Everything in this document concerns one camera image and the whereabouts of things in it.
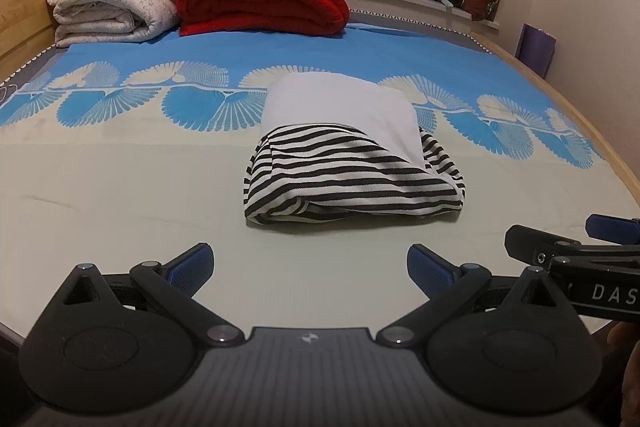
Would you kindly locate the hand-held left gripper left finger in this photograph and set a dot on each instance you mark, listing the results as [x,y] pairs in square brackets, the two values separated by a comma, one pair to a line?
[192,264]

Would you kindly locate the black white striped hooded shirt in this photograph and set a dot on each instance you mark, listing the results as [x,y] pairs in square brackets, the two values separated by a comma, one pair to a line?
[340,157]

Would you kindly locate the blue patterned bed sheet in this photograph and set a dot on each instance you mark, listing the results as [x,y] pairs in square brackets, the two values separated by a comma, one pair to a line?
[125,167]

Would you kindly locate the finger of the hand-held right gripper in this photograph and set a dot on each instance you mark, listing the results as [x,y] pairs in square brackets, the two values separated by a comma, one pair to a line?
[540,244]
[612,227]

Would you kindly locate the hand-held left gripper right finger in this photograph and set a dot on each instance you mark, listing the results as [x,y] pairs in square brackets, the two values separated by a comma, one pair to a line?
[430,268]

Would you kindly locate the white windowsill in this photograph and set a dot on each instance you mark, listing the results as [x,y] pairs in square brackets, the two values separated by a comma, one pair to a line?
[390,4]

